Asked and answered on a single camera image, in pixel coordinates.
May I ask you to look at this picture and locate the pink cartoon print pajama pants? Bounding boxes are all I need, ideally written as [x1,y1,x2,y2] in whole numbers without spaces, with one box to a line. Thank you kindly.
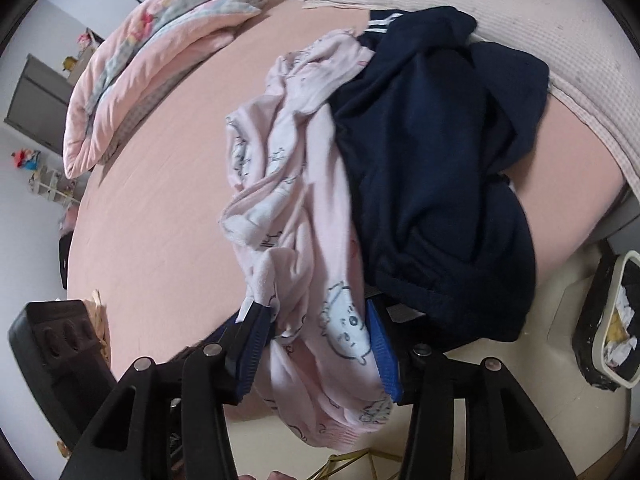
[220,30,392,451]

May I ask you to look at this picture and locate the navy blue striped garment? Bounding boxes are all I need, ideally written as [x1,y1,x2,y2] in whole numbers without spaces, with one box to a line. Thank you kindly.
[330,6,549,349]

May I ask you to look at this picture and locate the pink bed sheet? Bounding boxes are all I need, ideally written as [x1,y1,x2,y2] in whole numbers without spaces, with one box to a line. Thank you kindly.
[68,0,625,375]

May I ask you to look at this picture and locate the white toy shelf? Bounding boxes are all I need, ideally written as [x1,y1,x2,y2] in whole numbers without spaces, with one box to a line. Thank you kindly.
[28,165,84,207]

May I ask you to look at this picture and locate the black lined trash bin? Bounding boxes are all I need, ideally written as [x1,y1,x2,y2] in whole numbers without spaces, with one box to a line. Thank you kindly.
[572,250,639,391]

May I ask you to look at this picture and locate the red blue plush toy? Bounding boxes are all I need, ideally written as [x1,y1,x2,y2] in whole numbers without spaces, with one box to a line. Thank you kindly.
[11,148,41,171]

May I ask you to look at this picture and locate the dark grey door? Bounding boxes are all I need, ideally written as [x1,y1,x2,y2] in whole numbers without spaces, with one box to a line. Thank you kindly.
[4,54,73,155]

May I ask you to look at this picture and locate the pink folded quilt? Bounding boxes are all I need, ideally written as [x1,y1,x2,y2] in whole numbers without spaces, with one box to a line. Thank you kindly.
[63,0,262,179]

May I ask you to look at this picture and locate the beige waffle blanket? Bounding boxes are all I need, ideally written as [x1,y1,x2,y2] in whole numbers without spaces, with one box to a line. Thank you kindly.
[303,0,640,191]

